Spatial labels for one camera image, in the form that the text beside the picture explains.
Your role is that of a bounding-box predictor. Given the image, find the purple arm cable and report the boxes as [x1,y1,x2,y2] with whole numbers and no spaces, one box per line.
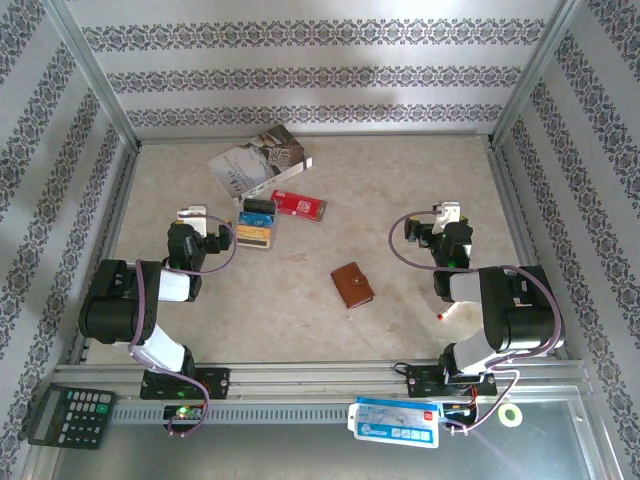
[390,209,565,436]
[127,213,237,439]

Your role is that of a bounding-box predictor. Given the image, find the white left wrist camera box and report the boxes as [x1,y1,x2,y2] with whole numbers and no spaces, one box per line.
[175,203,210,237]

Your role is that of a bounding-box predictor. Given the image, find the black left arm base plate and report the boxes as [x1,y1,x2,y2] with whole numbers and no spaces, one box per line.
[139,367,232,401]

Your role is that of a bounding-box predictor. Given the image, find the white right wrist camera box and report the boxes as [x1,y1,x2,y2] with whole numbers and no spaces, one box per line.
[433,200,462,232]

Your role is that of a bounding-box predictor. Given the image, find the grey cover book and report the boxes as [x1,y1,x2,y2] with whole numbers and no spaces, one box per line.
[206,124,315,205]

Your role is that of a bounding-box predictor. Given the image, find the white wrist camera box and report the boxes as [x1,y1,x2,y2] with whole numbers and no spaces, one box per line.
[175,203,210,237]
[433,200,462,232]

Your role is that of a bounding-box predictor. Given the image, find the brown leather card holder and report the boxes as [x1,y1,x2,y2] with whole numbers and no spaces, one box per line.
[330,261,376,310]

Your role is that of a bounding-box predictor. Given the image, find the aluminium frame rail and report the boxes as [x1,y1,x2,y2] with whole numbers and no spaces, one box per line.
[487,142,571,361]
[54,142,144,369]
[135,130,496,147]

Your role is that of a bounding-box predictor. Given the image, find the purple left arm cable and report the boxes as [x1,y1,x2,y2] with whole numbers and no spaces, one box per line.
[127,213,237,439]

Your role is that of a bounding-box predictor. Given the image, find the controller board coloured wires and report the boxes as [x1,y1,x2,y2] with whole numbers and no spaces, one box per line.
[439,399,479,426]

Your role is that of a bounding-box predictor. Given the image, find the blue white wipes pack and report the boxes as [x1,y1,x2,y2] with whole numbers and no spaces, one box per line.
[347,395,444,450]

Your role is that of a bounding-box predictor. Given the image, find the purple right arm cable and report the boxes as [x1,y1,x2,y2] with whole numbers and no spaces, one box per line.
[390,209,565,436]

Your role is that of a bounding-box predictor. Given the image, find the red card packet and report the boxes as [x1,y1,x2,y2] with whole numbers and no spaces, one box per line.
[270,189,329,222]

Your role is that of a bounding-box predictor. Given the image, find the wide aluminium mounting rail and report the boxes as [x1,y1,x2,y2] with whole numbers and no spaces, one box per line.
[53,360,589,401]

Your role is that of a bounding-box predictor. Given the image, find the green tape roll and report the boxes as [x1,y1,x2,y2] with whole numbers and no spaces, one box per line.
[497,403,524,429]

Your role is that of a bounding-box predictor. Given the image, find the aluminium frame post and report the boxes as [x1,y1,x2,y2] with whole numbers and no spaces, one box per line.
[489,0,586,149]
[42,0,141,151]

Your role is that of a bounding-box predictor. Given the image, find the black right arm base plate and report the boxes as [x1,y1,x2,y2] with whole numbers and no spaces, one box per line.
[405,364,499,400]

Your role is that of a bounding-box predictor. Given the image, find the grey slotted cable duct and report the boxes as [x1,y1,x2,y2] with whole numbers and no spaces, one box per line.
[112,402,441,426]

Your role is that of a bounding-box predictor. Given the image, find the controller board green light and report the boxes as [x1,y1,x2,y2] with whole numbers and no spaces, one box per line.
[163,404,206,421]

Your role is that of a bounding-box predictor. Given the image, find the black calculator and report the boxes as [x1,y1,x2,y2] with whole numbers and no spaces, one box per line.
[27,384,117,451]

